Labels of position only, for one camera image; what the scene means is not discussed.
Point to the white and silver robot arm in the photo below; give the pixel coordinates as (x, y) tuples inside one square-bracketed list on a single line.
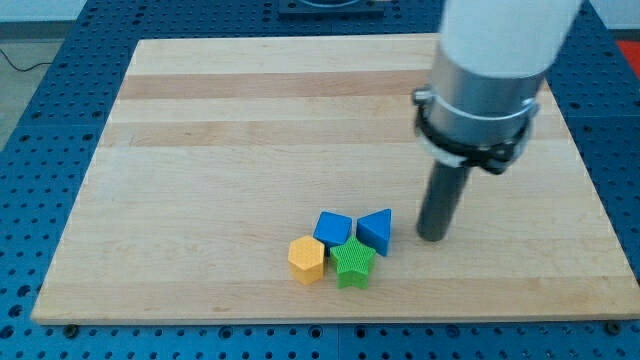
[(479, 102)]

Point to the yellow hexagon block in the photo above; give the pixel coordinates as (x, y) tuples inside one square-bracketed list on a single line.
[(306, 259)]

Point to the blue cube block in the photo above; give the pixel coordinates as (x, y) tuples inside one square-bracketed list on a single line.
[(332, 229)]

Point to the blue triangle block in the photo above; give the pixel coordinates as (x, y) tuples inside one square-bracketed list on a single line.
[(374, 230)]

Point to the green star block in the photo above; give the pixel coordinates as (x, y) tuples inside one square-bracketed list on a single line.
[(353, 263)]

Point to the wooden board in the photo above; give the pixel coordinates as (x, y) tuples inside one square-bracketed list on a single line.
[(219, 152)]

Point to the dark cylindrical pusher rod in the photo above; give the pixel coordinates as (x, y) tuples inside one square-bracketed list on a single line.
[(444, 189)]

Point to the blue perforated table plate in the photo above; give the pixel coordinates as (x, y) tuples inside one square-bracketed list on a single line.
[(47, 153)]

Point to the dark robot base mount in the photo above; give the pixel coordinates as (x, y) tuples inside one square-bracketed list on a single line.
[(301, 9)]

